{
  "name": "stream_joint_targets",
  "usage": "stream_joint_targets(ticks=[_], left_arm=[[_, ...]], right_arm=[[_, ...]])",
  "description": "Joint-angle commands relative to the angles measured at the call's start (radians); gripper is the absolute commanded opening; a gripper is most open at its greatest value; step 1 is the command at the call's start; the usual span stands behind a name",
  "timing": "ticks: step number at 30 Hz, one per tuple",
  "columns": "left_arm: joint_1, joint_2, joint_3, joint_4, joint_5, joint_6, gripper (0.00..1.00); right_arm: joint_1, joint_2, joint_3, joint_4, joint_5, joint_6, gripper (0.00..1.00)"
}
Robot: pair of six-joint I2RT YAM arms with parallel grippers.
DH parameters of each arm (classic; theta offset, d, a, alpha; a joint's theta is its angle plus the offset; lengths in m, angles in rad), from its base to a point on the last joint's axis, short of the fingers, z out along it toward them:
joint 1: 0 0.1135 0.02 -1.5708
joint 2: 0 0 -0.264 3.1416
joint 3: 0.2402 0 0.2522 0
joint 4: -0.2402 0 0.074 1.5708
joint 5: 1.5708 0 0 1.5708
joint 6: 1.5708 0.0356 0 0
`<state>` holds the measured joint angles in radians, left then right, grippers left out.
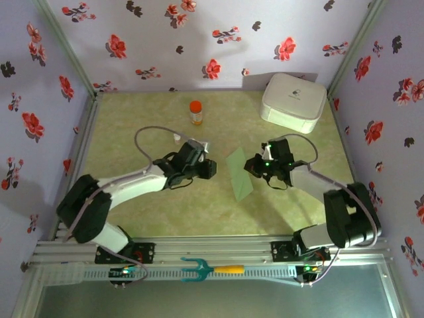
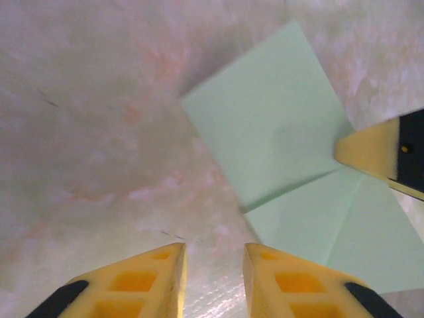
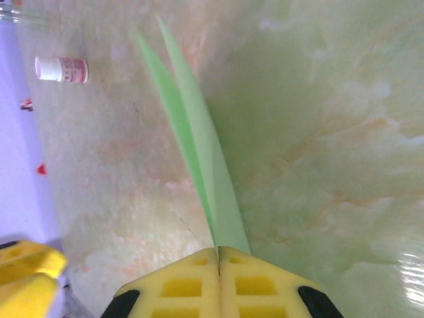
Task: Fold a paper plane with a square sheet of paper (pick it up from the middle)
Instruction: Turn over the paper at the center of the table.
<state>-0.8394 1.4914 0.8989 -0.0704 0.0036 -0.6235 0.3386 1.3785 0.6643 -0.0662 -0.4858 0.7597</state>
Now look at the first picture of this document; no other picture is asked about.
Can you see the light green paper sheet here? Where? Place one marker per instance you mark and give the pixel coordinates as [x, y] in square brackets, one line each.
[238, 179]

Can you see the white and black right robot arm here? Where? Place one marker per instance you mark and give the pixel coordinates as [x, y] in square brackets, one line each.
[351, 215]

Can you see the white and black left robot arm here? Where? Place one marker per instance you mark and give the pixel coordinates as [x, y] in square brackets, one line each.
[86, 208]

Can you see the small white bottle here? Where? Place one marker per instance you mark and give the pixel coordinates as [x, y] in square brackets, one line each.
[178, 139]

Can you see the orange capped bottle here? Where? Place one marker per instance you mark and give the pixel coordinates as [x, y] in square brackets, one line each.
[195, 112]

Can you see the white zipped storage case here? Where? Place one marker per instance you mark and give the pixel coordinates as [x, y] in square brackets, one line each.
[291, 99]

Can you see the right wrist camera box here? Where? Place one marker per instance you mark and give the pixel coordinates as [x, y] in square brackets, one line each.
[267, 152]

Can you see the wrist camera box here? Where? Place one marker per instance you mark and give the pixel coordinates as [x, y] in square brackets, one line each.
[204, 147]
[267, 152]

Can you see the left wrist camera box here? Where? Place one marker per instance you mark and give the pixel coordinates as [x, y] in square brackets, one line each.
[204, 147]

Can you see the aluminium side rail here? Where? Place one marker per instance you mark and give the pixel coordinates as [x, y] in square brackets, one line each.
[86, 126]
[342, 132]

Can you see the aluminium frame rail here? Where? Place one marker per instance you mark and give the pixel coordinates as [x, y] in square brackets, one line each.
[212, 246]

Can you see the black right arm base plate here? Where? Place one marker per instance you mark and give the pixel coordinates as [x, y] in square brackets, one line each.
[278, 251]

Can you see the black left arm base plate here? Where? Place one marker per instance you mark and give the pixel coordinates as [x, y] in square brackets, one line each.
[147, 251]

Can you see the aluminium corner post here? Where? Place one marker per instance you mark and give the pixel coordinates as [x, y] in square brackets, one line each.
[357, 43]
[65, 43]

